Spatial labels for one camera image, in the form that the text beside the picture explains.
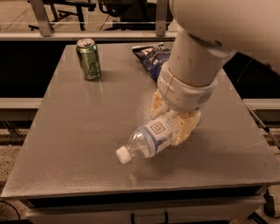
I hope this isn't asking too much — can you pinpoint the centre metal rail bracket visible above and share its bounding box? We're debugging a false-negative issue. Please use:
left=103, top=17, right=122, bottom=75
left=156, top=0, right=168, bottom=36

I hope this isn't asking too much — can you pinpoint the clear blue-label plastic bottle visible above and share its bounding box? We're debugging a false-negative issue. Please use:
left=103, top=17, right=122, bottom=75
left=116, top=111, right=177, bottom=164

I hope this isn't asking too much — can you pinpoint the black office chair centre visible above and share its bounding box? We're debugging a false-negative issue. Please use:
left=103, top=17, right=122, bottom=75
left=97, top=0, right=176, bottom=32

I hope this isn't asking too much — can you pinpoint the green soda can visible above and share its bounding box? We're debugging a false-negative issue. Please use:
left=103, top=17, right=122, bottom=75
left=76, top=38, right=101, bottom=80

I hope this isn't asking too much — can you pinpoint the black floor cable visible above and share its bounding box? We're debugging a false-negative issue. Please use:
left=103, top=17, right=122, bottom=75
left=0, top=198, right=22, bottom=221

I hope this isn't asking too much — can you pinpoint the left metal rail bracket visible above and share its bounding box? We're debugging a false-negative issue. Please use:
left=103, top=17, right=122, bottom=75
left=29, top=0, right=53, bottom=36

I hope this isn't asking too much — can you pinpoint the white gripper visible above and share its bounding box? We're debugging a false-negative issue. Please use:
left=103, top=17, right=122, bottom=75
left=150, top=63, right=217, bottom=147

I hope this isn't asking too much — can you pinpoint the grey table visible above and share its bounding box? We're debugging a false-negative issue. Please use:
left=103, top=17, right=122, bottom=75
left=2, top=44, right=280, bottom=224

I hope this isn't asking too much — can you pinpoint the dark blue chip bag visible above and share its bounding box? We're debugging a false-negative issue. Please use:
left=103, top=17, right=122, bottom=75
left=132, top=43, right=171, bottom=81

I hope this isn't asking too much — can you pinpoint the metal rail bracket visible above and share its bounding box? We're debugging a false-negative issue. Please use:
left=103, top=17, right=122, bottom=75
left=29, top=0, right=53, bottom=36
left=156, top=0, right=168, bottom=36

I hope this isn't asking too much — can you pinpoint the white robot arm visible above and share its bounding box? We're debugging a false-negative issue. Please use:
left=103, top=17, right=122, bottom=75
left=151, top=0, right=280, bottom=146

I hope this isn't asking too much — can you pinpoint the metal tripod leg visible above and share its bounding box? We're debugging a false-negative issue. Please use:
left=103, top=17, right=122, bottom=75
left=246, top=107, right=280, bottom=150

